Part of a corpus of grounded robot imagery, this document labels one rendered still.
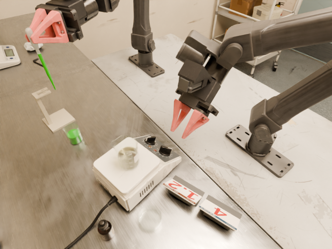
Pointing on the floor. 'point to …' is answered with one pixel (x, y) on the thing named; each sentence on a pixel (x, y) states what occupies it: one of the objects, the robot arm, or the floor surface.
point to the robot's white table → (246, 191)
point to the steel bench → (88, 162)
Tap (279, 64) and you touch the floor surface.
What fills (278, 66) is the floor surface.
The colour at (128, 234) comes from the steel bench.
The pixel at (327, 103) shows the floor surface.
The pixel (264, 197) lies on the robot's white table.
